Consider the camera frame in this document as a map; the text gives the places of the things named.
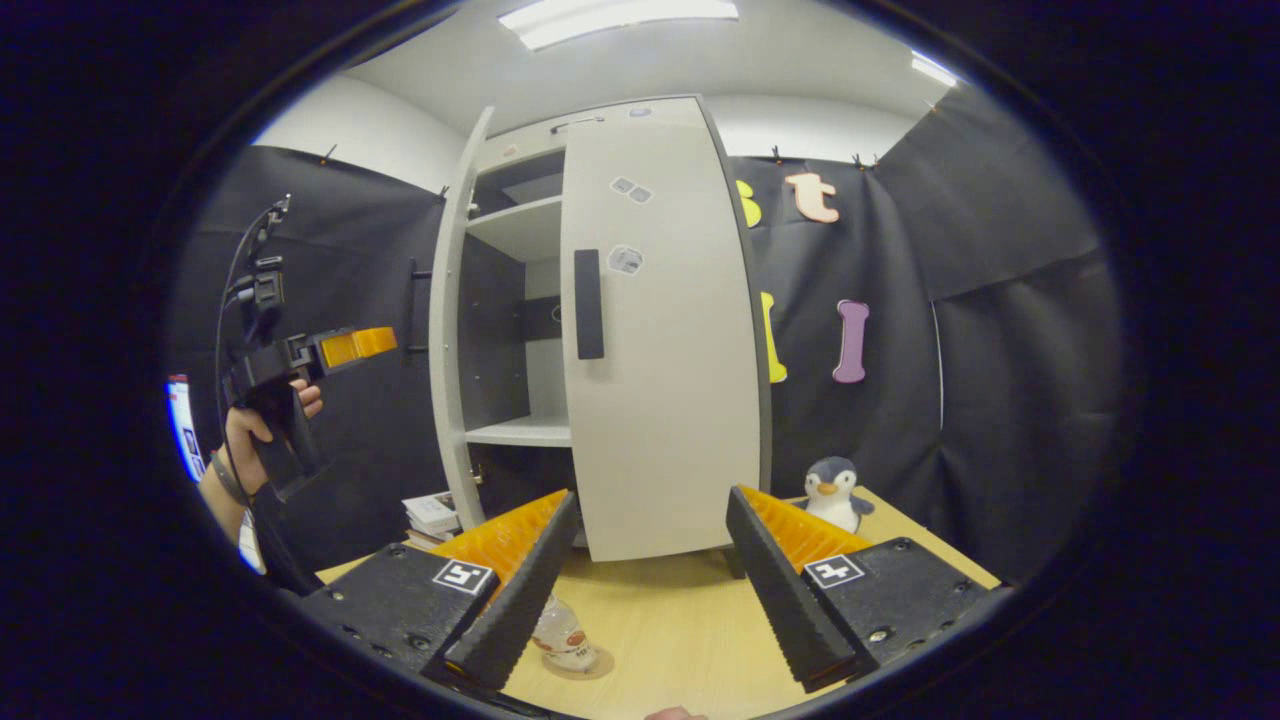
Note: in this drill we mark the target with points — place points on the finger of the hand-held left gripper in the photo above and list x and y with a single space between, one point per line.
360 346

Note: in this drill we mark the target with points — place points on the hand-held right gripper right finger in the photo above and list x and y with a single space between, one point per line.
780 600

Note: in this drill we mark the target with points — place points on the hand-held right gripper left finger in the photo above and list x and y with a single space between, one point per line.
520 600

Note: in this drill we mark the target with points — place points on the clear plastic bottle red label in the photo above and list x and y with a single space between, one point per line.
565 635

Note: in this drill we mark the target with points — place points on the white cabinet door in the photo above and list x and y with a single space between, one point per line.
450 350
660 400

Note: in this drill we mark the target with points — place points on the round cork coaster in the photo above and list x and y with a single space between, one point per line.
603 664

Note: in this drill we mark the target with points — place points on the white cabinet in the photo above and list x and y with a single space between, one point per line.
520 235

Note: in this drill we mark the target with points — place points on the bright white screen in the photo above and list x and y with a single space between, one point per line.
185 430

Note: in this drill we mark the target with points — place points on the penguin plush toy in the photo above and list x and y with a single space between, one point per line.
835 495

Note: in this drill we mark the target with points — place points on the dark wristband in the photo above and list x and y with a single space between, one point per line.
228 480

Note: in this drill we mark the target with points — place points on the stack of books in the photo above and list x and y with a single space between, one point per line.
432 512

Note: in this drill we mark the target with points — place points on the white papers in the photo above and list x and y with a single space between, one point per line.
252 545

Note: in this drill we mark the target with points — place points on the black backdrop cloth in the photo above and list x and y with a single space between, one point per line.
1000 350

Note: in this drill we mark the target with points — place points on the large ceiling light panel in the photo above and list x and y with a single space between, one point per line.
620 18

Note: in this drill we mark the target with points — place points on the small ceiling light panel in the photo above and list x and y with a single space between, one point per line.
935 68

